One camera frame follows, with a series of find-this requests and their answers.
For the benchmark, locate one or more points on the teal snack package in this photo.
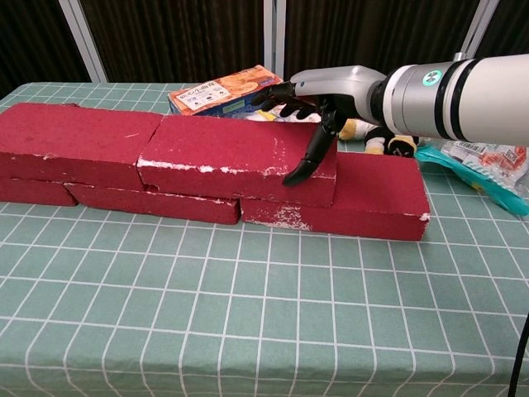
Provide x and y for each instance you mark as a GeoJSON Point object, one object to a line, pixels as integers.
{"type": "Point", "coordinates": [438, 161]}

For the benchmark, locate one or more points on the green checkered tablecloth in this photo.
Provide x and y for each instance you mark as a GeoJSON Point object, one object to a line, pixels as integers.
{"type": "Point", "coordinates": [264, 322]}

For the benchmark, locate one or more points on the red brick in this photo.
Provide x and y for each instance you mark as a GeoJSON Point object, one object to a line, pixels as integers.
{"type": "Point", "coordinates": [33, 192]}
{"type": "Point", "coordinates": [78, 140]}
{"type": "Point", "coordinates": [380, 194]}
{"type": "Point", "coordinates": [157, 204]}
{"type": "Point", "coordinates": [219, 144]}

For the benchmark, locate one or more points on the black white plush doll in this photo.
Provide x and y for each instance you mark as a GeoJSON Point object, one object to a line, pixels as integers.
{"type": "Point", "coordinates": [388, 142]}

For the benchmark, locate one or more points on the clear package with red print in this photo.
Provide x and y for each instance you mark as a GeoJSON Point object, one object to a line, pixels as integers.
{"type": "Point", "coordinates": [487, 161]}

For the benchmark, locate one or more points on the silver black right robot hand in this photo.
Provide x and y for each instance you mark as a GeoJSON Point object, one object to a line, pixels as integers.
{"type": "Point", "coordinates": [339, 84]}

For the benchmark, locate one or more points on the orange blue cracker box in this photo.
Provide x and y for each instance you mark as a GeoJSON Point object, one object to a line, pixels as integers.
{"type": "Point", "coordinates": [215, 97]}

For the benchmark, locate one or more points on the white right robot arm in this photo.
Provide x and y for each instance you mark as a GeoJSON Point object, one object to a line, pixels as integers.
{"type": "Point", "coordinates": [475, 99]}

